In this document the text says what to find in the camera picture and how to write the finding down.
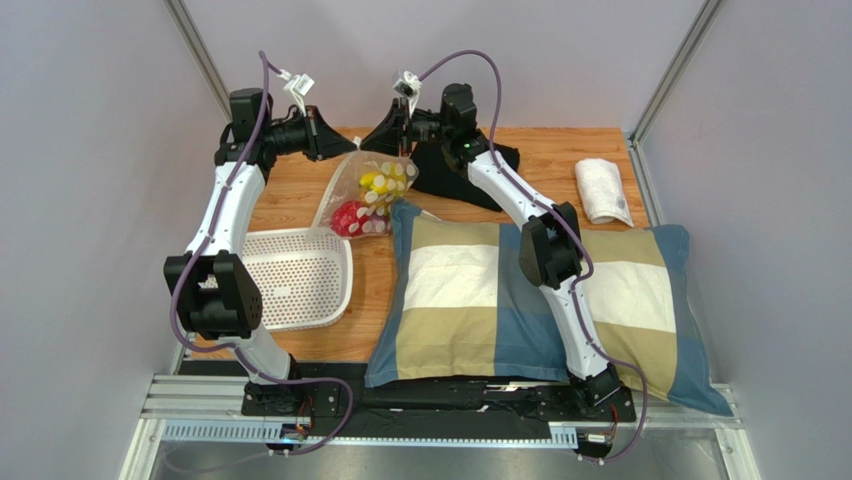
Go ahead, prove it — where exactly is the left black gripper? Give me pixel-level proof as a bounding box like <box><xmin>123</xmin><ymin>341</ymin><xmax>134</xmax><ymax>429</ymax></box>
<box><xmin>263</xmin><ymin>106</ymin><xmax>357</xmax><ymax>164</ymax></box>

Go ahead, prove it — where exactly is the clear zip top bag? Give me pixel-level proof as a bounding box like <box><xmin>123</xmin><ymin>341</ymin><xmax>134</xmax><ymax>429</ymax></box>
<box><xmin>309</xmin><ymin>138</ymin><xmax>419</xmax><ymax>239</ymax></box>

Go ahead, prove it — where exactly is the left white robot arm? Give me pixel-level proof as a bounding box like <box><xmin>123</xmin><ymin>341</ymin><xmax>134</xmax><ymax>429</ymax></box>
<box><xmin>163</xmin><ymin>88</ymin><xmax>356</xmax><ymax>404</ymax></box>

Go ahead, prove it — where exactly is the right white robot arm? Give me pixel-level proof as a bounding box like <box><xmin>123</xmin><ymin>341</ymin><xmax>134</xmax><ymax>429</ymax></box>
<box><xmin>360</xmin><ymin>83</ymin><xmax>621</xmax><ymax>407</ymax></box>

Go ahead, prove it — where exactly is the red fake fruit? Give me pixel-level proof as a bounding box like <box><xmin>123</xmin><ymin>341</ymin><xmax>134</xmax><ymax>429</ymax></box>
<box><xmin>330</xmin><ymin>200</ymin><xmax>391</xmax><ymax>239</ymax></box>

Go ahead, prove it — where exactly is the black folded cloth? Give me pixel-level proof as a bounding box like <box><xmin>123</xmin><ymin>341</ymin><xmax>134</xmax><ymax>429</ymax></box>
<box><xmin>410</xmin><ymin>142</ymin><xmax>502</xmax><ymax>212</ymax></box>

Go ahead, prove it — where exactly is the white perforated plastic basket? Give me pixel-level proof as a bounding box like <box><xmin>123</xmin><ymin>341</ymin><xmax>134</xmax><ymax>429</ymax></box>
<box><xmin>243</xmin><ymin>228</ymin><xmax>354</xmax><ymax>332</ymax></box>

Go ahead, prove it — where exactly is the plaid checkered pillow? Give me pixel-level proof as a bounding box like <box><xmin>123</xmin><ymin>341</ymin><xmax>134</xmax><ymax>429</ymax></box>
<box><xmin>365</xmin><ymin>200</ymin><xmax>732</xmax><ymax>416</ymax></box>

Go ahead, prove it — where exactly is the white rolled towel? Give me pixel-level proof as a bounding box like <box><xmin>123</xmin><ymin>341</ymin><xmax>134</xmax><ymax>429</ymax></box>
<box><xmin>575</xmin><ymin>158</ymin><xmax>634</xmax><ymax>227</ymax></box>

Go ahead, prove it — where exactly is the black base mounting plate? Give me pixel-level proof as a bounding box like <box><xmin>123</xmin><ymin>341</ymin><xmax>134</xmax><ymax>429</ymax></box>
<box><xmin>178</xmin><ymin>360</ymin><xmax>639</xmax><ymax>441</ymax></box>

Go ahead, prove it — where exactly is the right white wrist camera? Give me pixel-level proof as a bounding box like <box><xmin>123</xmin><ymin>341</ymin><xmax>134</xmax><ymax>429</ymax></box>
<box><xmin>393</xmin><ymin>70</ymin><xmax>422</xmax><ymax>113</ymax></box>

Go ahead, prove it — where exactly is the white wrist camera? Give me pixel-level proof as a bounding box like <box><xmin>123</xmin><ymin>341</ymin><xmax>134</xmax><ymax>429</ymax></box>
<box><xmin>277</xmin><ymin>70</ymin><xmax>315</xmax><ymax>116</ymax></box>
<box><xmin>393</xmin><ymin>70</ymin><xmax>422</xmax><ymax>113</ymax></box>

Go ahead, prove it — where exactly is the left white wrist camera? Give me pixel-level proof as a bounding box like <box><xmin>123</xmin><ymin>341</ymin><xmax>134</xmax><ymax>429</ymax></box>
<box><xmin>277</xmin><ymin>70</ymin><xmax>315</xmax><ymax>116</ymax></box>

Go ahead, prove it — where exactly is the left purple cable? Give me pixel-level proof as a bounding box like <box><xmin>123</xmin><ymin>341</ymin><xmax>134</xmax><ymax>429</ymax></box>
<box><xmin>169</xmin><ymin>49</ymin><xmax>354</xmax><ymax>457</ymax></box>

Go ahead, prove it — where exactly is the purple cable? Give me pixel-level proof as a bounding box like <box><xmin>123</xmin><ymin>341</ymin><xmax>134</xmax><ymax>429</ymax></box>
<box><xmin>169</xmin><ymin>49</ymin><xmax>354</xmax><ymax>457</ymax></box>
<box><xmin>415</xmin><ymin>49</ymin><xmax>650</xmax><ymax>464</ymax></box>

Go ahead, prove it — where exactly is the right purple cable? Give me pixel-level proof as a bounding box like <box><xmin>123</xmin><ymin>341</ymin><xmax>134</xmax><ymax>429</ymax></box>
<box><xmin>415</xmin><ymin>49</ymin><xmax>650</xmax><ymax>464</ymax></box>

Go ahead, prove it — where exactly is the aluminium frame rail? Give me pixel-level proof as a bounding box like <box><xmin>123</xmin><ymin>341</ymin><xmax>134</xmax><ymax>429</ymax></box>
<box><xmin>120</xmin><ymin>361</ymin><xmax>759</xmax><ymax>479</ymax></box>

